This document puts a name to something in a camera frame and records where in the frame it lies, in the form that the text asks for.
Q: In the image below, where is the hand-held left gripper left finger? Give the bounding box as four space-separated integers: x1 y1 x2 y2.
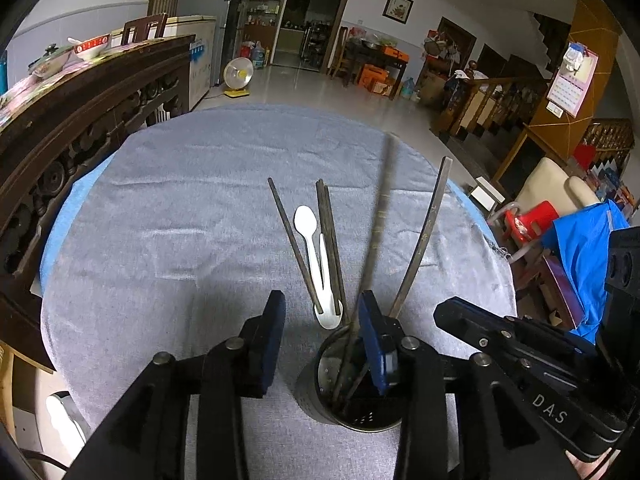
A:
70 289 287 480

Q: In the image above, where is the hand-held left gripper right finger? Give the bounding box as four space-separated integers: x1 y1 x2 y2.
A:
357 290 576 480

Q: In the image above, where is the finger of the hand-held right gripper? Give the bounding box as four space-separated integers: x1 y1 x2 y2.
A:
433 297 551 391

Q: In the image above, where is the white plastic spoon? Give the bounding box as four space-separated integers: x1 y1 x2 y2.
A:
313 232 346 330
294 205 323 308

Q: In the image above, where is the black metal utensil holder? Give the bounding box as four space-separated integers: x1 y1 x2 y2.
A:
295 323 417 432

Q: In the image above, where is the dark wooden chopstick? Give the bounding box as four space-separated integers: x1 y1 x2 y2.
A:
345 157 453 403
315 180 341 311
332 132 398 403
267 177 322 312
323 185 348 311

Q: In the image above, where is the red plastic stool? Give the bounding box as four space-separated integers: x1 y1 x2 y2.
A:
503 200 559 247

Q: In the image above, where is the white box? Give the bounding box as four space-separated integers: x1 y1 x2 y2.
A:
469 176 507 212

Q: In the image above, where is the grey tablecloth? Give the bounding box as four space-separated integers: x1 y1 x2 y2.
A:
40 104 518 480

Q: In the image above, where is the beige armchair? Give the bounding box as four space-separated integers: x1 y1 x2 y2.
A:
486 157 603 263

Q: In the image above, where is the white appliance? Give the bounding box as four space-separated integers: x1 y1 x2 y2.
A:
45 390 92 457

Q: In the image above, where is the wooden stair railing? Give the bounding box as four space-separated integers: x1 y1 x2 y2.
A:
439 76 552 137

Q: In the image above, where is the light blue under cloth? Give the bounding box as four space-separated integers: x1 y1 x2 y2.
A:
39 152 123 288

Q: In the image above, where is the orange box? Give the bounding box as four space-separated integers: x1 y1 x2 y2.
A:
357 63 392 94

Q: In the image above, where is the round yellow fan heater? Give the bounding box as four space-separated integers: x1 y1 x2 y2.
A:
222 57 254 99

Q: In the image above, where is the dark wooden table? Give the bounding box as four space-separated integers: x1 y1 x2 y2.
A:
339 39 412 102

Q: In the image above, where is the white chest freezer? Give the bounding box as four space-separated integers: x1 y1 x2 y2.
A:
110 15 217 112

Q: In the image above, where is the carved dark wooden cabinet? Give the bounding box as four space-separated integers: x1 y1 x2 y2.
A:
0 34 197 358

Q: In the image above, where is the shelf with bottles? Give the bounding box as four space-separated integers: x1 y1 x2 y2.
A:
239 0 289 63

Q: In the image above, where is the dark wooden chair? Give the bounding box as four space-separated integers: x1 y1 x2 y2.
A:
121 12 169 46

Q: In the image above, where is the red and white bowl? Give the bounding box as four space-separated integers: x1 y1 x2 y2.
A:
73 33 112 61

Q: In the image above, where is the pot with glass lid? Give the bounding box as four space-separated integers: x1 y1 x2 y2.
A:
27 43 77 79

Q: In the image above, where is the wall calendar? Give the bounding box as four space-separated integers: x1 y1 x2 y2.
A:
545 42 600 119

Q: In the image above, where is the framed wall picture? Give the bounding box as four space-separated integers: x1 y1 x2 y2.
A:
382 0 415 25

